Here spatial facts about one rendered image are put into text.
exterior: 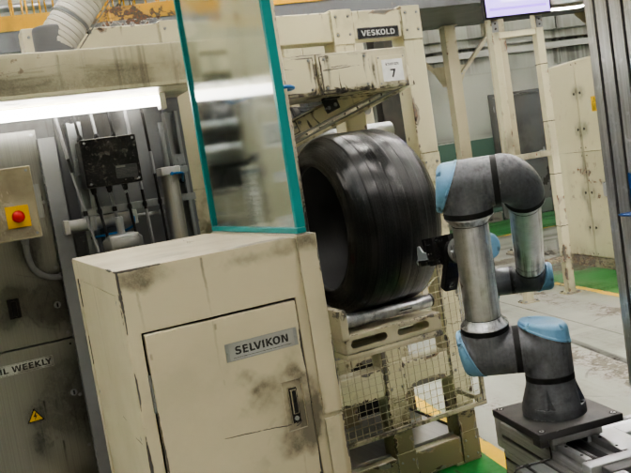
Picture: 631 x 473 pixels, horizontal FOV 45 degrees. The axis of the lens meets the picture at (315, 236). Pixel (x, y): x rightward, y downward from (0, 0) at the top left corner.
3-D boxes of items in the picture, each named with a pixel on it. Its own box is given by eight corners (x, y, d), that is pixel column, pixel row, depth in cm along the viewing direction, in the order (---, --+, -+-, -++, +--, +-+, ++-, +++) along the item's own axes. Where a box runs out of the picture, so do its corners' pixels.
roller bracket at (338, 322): (343, 343, 232) (338, 312, 231) (290, 327, 268) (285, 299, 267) (352, 341, 233) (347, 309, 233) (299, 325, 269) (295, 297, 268)
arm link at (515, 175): (542, 135, 173) (549, 267, 208) (493, 144, 175) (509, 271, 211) (550, 172, 165) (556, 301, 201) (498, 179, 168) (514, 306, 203)
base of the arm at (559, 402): (600, 412, 180) (595, 371, 180) (544, 427, 177) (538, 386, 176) (563, 396, 195) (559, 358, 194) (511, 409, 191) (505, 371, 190)
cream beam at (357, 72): (262, 102, 259) (254, 59, 258) (237, 112, 282) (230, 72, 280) (411, 85, 284) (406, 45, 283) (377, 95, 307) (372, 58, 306)
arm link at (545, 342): (577, 376, 178) (571, 320, 177) (518, 382, 181) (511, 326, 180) (572, 362, 189) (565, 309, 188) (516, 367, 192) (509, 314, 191)
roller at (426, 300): (335, 328, 241) (342, 332, 237) (334, 314, 239) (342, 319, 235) (427, 304, 255) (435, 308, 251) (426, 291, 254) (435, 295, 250)
